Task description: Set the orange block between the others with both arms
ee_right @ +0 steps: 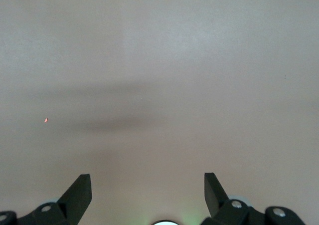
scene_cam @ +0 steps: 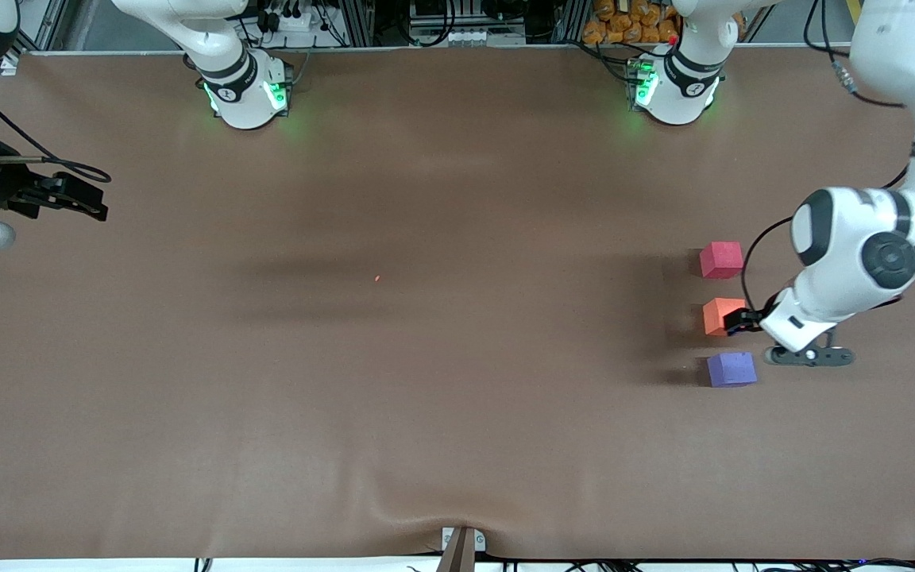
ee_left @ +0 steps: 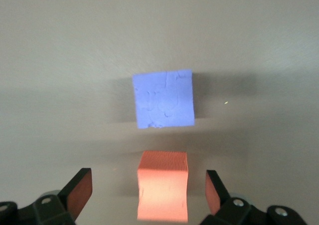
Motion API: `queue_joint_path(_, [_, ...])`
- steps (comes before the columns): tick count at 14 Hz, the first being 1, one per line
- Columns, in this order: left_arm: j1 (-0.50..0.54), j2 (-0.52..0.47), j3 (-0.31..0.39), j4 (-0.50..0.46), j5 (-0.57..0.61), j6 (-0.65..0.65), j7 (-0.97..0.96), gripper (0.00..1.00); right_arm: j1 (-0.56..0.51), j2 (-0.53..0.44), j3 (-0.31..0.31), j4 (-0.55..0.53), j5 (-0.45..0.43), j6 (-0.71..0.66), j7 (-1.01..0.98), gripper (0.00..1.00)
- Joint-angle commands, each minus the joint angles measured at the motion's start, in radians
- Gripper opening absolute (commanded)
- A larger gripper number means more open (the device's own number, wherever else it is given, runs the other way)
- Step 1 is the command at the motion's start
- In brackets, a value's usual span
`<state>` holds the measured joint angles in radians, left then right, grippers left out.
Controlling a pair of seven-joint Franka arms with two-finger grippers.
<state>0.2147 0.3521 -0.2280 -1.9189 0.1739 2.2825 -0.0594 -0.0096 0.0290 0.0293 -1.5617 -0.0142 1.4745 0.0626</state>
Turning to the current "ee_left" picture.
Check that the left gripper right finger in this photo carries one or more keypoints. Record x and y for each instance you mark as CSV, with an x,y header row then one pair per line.
x,y
216,197

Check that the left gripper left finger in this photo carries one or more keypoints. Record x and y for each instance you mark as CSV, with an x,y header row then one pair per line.
x,y
74,195

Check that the orange foam block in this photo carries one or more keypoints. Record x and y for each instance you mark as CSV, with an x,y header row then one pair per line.
x,y
162,190

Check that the purple foam block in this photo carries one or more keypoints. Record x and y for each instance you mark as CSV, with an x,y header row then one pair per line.
x,y
164,100

